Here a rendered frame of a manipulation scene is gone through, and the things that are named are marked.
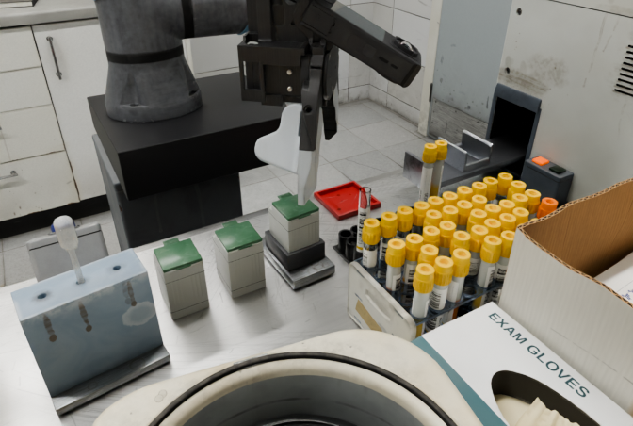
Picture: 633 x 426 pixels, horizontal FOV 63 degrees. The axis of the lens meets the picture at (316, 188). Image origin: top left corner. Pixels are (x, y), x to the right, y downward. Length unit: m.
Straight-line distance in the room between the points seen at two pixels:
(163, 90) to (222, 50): 2.13
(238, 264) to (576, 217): 0.33
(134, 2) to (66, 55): 1.34
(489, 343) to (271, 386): 0.18
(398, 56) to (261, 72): 0.12
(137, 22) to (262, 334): 0.48
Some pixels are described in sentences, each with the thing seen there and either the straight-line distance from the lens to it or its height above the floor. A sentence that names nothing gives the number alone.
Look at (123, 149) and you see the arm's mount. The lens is 0.74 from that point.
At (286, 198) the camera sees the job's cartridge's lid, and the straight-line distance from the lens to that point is 0.58.
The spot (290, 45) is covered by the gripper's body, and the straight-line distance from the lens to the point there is 0.47.
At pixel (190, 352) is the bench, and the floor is 0.87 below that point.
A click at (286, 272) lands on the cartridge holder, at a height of 0.89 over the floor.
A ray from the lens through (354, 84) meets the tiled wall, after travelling 3.42.
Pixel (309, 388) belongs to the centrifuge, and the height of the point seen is 0.97.
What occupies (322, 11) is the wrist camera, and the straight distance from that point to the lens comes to 0.46.
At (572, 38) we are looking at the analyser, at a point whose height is 1.09.
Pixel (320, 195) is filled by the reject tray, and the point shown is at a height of 0.88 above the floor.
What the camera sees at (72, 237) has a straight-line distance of 0.44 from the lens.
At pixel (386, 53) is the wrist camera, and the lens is 0.46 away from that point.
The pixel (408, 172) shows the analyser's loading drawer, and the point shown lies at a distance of 0.74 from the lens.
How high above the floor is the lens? 1.26
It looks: 31 degrees down
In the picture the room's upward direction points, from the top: straight up
